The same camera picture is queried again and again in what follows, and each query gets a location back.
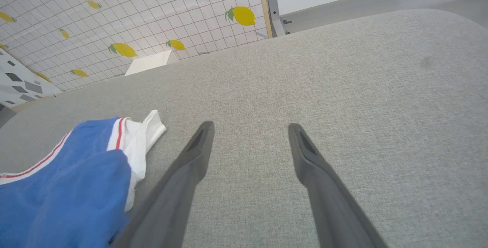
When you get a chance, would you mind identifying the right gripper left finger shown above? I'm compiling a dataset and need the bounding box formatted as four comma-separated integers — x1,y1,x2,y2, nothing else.
110,121,215,248

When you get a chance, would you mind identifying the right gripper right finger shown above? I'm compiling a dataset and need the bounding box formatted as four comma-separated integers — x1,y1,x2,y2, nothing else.
288,123,388,248

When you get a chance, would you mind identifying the blue sports jersey white trim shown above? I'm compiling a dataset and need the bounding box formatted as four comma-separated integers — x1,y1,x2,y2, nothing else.
0,110,167,248

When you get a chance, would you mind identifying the grey fabric sofa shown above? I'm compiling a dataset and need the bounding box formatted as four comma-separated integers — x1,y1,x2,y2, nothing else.
0,8,488,248

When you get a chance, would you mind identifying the white box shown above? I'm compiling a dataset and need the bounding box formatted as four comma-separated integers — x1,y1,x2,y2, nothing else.
125,50,179,77

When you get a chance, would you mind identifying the lemon print partition screen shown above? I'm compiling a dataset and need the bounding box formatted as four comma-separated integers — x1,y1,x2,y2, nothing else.
0,0,273,92

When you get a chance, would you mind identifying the grey geometric pattern panel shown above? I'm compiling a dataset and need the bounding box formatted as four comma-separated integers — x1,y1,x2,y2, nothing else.
0,48,62,107

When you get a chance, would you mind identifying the grey metal partition foot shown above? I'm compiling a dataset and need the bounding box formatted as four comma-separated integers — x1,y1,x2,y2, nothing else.
263,0,293,37

